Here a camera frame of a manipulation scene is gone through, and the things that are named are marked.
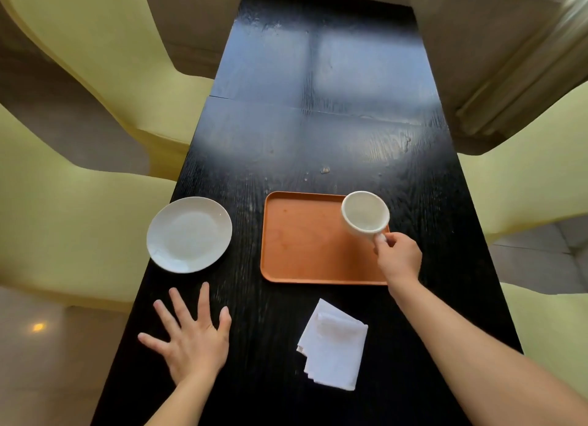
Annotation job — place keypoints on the person's left hand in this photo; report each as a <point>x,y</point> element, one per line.
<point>195,347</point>

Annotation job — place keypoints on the person's right hand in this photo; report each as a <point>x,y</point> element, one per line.
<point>402,260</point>

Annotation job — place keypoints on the person's left little finger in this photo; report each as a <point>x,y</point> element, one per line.
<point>154,342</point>

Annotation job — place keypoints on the person's right thumb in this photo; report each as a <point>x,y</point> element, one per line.
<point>380,245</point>

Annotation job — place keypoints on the person's left middle finger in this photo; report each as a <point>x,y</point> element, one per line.
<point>181,307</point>

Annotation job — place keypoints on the person's left thumb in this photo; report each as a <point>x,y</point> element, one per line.
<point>224,323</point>

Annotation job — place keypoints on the white ceramic cup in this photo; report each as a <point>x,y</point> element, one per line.
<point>365,213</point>

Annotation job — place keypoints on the person's right forearm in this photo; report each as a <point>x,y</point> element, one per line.
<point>468,356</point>

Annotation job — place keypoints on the person's left forearm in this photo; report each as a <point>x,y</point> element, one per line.
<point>183,405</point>

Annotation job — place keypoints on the white round plate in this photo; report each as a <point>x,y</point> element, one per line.
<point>189,235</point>

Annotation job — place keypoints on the orange rectangular tray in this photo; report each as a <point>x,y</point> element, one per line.
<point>303,242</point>

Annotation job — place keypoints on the white folded napkin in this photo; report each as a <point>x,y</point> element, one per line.
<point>335,347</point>

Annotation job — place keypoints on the yellow-green chair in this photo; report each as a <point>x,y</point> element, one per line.
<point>537,177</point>
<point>556,333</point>
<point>105,48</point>
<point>69,228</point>

